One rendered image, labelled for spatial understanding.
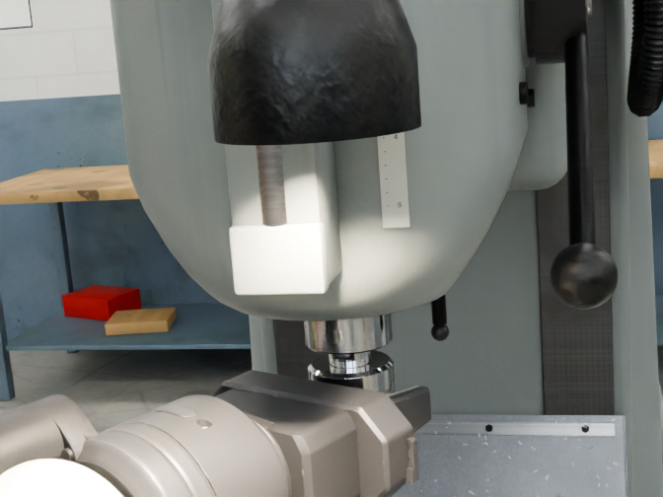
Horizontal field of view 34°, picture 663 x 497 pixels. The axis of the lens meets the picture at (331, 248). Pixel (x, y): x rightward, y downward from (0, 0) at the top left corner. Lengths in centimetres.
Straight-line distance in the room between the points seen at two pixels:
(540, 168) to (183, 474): 31
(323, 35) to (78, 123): 493
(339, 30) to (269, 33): 2
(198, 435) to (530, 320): 53
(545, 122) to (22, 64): 480
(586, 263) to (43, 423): 24
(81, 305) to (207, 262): 452
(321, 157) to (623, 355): 57
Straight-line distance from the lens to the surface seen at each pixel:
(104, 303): 492
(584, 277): 49
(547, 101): 66
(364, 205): 49
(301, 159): 45
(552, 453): 99
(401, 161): 48
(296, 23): 35
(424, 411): 61
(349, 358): 59
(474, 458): 99
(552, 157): 67
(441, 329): 58
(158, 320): 464
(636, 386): 101
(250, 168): 46
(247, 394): 57
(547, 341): 97
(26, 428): 48
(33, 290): 554
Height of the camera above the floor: 145
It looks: 12 degrees down
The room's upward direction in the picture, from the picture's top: 4 degrees counter-clockwise
